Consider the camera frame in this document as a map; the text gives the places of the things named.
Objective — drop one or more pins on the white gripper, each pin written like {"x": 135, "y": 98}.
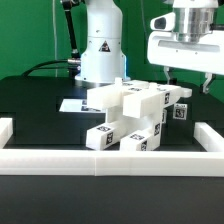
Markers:
{"x": 205, "y": 56}

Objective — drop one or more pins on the white chair seat part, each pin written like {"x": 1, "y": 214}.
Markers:
{"x": 152, "y": 123}

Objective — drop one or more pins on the white short tagged block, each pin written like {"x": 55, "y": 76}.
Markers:
{"x": 105, "y": 135}

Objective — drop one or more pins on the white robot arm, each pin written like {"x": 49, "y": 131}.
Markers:
{"x": 186, "y": 38}

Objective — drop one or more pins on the white tagged flat board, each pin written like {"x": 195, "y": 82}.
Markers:
{"x": 76, "y": 105}

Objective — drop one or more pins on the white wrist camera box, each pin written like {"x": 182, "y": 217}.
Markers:
{"x": 163, "y": 23}

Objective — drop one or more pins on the white fence frame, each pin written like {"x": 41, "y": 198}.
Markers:
{"x": 104, "y": 163}

